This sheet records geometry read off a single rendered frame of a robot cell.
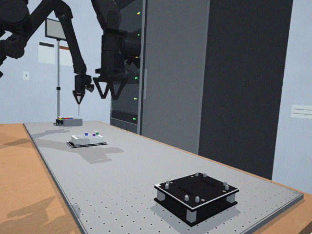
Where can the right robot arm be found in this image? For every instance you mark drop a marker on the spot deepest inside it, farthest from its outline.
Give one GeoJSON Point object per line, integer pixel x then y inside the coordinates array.
{"type": "Point", "coordinates": [15, 18]}

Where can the white grid rack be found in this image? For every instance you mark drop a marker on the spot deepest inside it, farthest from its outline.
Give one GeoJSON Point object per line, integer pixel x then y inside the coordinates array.
{"type": "Point", "coordinates": [81, 139]}

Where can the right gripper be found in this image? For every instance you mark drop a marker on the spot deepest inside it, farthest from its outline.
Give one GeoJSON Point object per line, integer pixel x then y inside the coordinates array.
{"type": "Point", "coordinates": [109, 74]}

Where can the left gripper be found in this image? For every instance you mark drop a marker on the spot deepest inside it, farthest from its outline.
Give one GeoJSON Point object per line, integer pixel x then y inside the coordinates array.
{"type": "Point", "coordinates": [75, 93]}

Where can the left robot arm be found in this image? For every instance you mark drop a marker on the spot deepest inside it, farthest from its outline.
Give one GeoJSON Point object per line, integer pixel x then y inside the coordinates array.
{"type": "Point", "coordinates": [64, 14]}

